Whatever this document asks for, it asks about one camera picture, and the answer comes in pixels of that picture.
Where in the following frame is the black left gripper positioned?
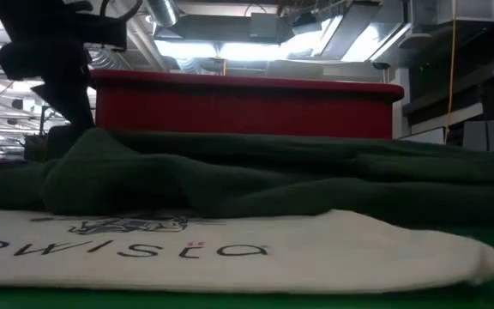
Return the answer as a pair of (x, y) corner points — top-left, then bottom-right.
(0, 0), (129, 130)

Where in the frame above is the dark green shirt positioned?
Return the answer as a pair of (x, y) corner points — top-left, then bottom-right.
(0, 127), (494, 228)

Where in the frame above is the red plastic laundry bin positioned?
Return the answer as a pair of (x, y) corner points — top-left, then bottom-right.
(90, 69), (405, 141)

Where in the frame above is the ceiling light panel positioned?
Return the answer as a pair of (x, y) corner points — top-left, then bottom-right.
(154, 39), (291, 62)

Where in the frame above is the grey ceiling unit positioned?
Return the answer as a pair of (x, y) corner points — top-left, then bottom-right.
(249, 11), (283, 44)

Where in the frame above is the white printed tote bag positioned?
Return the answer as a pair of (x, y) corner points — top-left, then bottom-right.
(0, 208), (494, 295)

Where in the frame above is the white board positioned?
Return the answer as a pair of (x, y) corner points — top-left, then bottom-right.
(401, 127), (445, 145)

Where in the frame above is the white panel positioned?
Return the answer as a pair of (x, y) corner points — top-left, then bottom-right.
(462, 119), (494, 152)

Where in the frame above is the silver spiral duct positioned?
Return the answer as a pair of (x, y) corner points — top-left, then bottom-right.
(87, 47), (124, 70)

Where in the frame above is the grey air duct box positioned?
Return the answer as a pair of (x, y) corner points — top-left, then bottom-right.
(409, 0), (494, 25)

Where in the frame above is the yellow hanging cable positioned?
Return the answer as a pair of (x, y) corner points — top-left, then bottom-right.
(443, 0), (457, 145)

